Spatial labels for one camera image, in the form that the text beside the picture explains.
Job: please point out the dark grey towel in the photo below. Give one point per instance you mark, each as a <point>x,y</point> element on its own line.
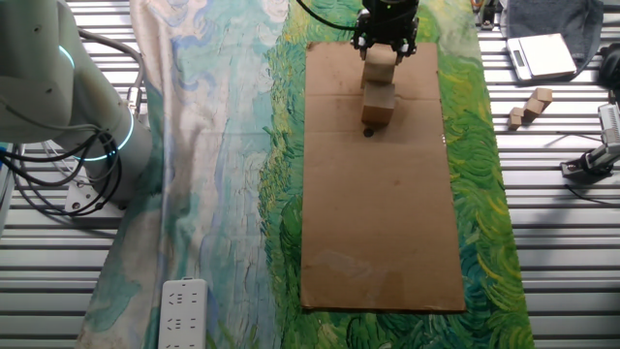
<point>571,17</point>

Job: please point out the black clamp stand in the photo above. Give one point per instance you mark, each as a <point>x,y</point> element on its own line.
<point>488,14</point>

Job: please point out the metal clamp bracket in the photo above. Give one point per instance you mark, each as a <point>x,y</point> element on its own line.
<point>608,145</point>

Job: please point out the white digital scale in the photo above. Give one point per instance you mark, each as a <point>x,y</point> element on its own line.
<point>545,55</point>

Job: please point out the small wooden block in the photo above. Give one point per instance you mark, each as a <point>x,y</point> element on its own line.
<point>543,96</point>
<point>515,118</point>
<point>533,109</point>

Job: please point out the brown cardboard sheet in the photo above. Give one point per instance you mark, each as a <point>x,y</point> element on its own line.
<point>378,218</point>

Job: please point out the black rounded device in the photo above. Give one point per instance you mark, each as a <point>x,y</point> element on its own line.
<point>610,68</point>

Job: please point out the painted landscape cloth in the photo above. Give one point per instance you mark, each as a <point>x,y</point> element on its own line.
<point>218,145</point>

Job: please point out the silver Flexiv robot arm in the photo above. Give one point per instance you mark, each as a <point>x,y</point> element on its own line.
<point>48,97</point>

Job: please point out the large wooden cube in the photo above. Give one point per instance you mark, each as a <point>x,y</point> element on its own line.
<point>379,65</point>
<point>378,104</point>

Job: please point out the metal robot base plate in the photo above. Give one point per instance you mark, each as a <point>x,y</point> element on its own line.
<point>80,199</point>

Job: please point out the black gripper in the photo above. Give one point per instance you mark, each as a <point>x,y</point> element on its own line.
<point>387,24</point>

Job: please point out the white power strip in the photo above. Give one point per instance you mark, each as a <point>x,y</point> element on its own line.
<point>183,315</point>

